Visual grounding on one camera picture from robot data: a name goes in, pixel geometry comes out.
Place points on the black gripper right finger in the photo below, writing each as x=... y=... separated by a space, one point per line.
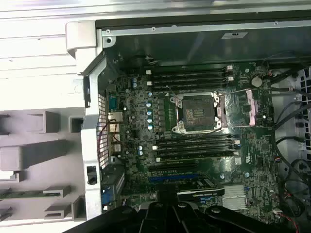
x=230 y=221

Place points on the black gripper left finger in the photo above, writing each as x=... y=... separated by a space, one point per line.
x=116 y=218

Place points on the metal socket cover frame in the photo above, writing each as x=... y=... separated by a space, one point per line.
x=251 y=109

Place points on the thin metal locking lever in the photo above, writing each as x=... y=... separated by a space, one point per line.
x=204 y=132
x=170 y=91

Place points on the CPU socket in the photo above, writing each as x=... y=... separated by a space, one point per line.
x=196 y=111

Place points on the silver finned heatsink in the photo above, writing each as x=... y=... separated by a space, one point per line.
x=234 y=197

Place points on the black graphics card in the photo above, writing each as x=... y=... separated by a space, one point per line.
x=201 y=188

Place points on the blue expansion slot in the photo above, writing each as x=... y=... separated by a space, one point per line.
x=162 y=179

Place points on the green motherboard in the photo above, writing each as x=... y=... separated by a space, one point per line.
x=257 y=155

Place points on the black RAM slot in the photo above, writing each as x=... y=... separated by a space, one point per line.
x=194 y=139
x=189 y=87
x=189 y=81
x=189 y=75
x=194 y=157
x=194 y=145
x=189 y=70
x=194 y=151

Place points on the black expansion slot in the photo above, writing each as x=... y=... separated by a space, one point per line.
x=172 y=166

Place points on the black grey PC case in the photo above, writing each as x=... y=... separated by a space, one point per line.
x=91 y=145

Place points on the green RAM stick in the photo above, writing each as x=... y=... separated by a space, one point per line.
x=24 y=194

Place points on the grey parts rack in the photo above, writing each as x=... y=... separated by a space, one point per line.
x=36 y=150

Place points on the round coin battery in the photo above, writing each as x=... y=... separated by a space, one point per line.
x=256 y=82

